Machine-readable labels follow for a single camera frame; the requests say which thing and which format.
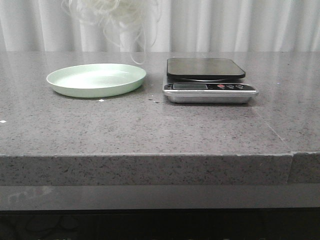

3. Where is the black silver kitchen scale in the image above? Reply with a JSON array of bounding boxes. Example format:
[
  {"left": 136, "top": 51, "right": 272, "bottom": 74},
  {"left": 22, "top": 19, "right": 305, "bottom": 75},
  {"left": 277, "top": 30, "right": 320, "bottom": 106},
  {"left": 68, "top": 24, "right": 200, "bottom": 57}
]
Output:
[{"left": 162, "top": 58, "right": 259, "bottom": 104}]

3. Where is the white pleated curtain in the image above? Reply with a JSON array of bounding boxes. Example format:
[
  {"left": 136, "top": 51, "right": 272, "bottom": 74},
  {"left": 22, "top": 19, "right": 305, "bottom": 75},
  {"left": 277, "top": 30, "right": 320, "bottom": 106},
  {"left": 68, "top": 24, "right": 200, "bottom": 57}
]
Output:
[{"left": 0, "top": 0, "right": 320, "bottom": 52}]

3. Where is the light green round plate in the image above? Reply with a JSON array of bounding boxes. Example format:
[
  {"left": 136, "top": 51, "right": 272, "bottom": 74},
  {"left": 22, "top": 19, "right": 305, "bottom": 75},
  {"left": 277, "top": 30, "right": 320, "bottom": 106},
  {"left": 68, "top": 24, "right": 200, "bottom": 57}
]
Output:
[{"left": 46, "top": 63, "right": 147, "bottom": 98}]

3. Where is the white vermicelli noodle bundle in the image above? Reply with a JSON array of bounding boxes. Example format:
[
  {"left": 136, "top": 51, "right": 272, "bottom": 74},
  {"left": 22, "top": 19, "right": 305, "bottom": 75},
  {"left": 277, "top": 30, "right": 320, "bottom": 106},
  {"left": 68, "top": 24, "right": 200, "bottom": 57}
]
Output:
[{"left": 60, "top": 0, "right": 162, "bottom": 65}]

